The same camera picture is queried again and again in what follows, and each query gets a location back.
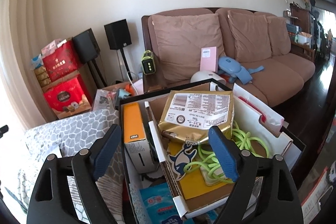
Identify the yellow checkered envelope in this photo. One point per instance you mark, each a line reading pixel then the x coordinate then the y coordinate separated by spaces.
pixel 193 184

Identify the white cardboard box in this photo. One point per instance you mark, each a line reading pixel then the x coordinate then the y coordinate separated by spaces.
pixel 256 128

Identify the left black speaker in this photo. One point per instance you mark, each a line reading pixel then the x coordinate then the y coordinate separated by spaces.
pixel 86 46

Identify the grey patterned blanket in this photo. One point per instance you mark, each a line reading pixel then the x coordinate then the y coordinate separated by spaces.
pixel 65 138

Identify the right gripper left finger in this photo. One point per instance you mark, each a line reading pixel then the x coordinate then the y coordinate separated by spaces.
pixel 88 165

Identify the red tea gift bag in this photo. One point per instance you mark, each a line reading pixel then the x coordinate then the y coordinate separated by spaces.
pixel 63 61

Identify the tan paper package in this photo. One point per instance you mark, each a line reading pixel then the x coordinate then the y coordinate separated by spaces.
pixel 188 115

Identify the blue tissue pack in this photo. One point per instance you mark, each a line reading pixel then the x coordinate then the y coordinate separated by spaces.
pixel 159 204

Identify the blue whale sticker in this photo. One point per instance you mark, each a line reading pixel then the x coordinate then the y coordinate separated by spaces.
pixel 183 157

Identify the red collection gift box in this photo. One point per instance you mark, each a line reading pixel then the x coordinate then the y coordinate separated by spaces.
pixel 69 98

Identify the brown sofa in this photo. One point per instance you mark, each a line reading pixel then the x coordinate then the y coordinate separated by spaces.
pixel 259 41

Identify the orange WD box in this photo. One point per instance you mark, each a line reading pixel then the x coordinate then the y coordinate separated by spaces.
pixel 136 141

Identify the blue plush toy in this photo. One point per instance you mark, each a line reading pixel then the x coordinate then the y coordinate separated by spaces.
pixel 234 70

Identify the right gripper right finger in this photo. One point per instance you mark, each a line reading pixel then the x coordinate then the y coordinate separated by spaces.
pixel 241 167

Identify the green black lantern device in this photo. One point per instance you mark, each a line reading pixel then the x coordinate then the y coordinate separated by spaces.
pixel 148 62

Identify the cream curtain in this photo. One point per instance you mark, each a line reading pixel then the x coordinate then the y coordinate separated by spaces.
pixel 23 34

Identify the pink booklet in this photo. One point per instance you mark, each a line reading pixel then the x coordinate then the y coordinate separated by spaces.
pixel 209 59

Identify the white helmet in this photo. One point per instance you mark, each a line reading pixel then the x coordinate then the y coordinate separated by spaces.
pixel 205 74

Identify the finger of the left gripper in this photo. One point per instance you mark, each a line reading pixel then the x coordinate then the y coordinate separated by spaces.
pixel 3 130

